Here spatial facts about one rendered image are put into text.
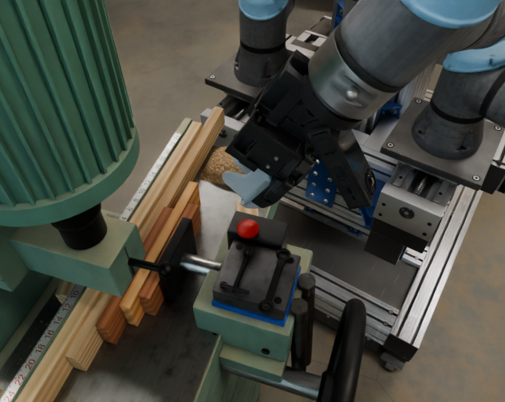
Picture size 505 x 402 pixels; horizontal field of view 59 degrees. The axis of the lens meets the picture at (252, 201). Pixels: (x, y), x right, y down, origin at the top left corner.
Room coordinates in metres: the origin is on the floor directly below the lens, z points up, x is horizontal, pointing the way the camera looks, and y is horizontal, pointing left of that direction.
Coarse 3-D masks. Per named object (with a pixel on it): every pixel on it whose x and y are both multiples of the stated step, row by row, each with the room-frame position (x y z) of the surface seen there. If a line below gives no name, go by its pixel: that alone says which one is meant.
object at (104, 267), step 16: (48, 224) 0.34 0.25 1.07; (112, 224) 0.34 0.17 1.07; (128, 224) 0.34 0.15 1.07; (16, 240) 0.31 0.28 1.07; (32, 240) 0.31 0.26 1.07; (48, 240) 0.31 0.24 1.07; (112, 240) 0.31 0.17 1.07; (128, 240) 0.32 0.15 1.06; (32, 256) 0.31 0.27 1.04; (48, 256) 0.30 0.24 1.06; (64, 256) 0.29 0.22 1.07; (80, 256) 0.29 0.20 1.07; (96, 256) 0.29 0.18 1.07; (112, 256) 0.29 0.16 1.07; (128, 256) 0.31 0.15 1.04; (144, 256) 0.33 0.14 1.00; (48, 272) 0.30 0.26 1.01; (64, 272) 0.29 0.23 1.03; (80, 272) 0.29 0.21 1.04; (96, 272) 0.28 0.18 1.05; (112, 272) 0.28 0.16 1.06; (128, 272) 0.30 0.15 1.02; (96, 288) 0.28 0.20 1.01; (112, 288) 0.27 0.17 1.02
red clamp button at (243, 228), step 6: (240, 222) 0.38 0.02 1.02; (246, 222) 0.38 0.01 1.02; (252, 222) 0.38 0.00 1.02; (240, 228) 0.36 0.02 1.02; (246, 228) 0.36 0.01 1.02; (252, 228) 0.36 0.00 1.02; (258, 228) 0.37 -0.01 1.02; (240, 234) 0.36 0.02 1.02; (246, 234) 0.35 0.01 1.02; (252, 234) 0.36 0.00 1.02
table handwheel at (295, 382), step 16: (352, 304) 0.31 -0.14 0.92; (352, 320) 0.27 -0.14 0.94; (336, 336) 0.33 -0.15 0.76; (352, 336) 0.25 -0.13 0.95; (336, 352) 0.31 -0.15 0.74; (352, 352) 0.22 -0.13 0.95; (224, 368) 0.25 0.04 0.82; (288, 368) 0.25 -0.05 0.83; (336, 368) 0.24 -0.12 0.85; (352, 368) 0.20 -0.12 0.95; (272, 384) 0.23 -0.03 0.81; (288, 384) 0.23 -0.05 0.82; (304, 384) 0.22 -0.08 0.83; (320, 384) 0.22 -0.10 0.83; (336, 384) 0.19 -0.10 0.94; (352, 384) 0.18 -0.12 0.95; (320, 400) 0.20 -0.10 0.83; (336, 400) 0.17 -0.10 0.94; (352, 400) 0.17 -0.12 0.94
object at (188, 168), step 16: (208, 128) 0.67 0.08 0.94; (192, 144) 0.62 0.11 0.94; (208, 144) 0.65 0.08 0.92; (192, 160) 0.58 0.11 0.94; (176, 176) 0.54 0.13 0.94; (192, 176) 0.57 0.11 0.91; (176, 192) 0.51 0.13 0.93; (160, 208) 0.47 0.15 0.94; (144, 224) 0.44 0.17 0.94; (96, 304) 0.30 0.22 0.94; (96, 320) 0.27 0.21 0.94; (80, 336) 0.25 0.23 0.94; (96, 336) 0.25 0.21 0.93; (80, 352) 0.23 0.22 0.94; (96, 352) 0.24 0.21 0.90; (80, 368) 0.22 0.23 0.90
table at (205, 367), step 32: (224, 192) 0.54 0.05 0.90; (224, 224) 0.47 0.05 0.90; (192, 288) 0.34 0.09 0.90; (160, 320) 0.29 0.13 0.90; (192, 320) 0.29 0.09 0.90; (128, 352) 0.24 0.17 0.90; (160, 352) 0.24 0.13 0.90; (192, 352) 0.24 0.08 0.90; (224, 352) 0.26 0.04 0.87; (64, 384) 0.20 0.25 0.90; (96, 384) 0.20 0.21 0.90; (128, 384) 0.20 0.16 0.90; (160, 384) 0.20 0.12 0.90; (192, 384) 0.20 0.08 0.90
